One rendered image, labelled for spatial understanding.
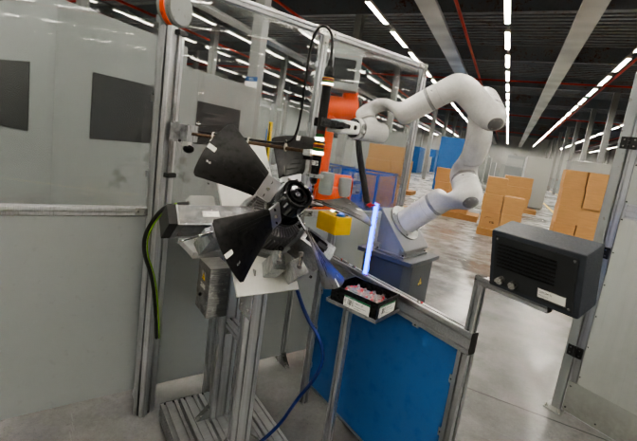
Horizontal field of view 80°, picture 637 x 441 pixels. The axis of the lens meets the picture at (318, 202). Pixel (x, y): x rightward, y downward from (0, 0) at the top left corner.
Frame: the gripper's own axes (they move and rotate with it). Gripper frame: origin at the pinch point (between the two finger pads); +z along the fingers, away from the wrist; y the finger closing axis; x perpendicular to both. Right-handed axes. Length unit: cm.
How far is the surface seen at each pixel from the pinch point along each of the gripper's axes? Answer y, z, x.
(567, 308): -81, -32, -42
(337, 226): 21, -33, -46
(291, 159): 12.5, 3.5, -15.8
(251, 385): 9, 10, -111
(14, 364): 71, 91, -119
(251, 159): 6.1, 23.7, -17.0
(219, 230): -13, 40, -38
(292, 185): -2.2, 10.5, -24.1
